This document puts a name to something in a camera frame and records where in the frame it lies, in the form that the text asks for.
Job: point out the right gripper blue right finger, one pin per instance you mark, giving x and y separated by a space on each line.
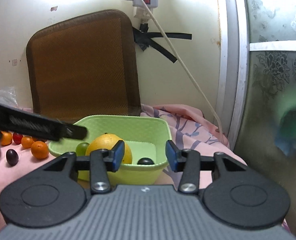
187 162

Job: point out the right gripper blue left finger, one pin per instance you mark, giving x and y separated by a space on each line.
102 161

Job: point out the large yellow grapefruit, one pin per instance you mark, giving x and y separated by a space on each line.
107 141

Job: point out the orange tangerine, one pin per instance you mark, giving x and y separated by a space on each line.
39 150
6 139
27 142

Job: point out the green tomato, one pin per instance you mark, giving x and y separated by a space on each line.
81 148

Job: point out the small red tomato back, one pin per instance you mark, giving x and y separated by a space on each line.
17 138

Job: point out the dark purple plum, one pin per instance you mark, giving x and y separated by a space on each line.
145 161
12 157

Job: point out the dark purple plum front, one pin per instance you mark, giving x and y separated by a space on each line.
145 161

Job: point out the clear plastic bag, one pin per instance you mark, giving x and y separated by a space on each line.
8 97

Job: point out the pink deer print bedsheet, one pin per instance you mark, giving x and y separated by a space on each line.
189 129

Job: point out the green plastic basket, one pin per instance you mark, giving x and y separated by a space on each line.
145 136

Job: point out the brown woven seat cushion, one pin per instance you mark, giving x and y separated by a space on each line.
84 66

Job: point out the frosted glass window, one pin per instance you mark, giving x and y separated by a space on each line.
257 97

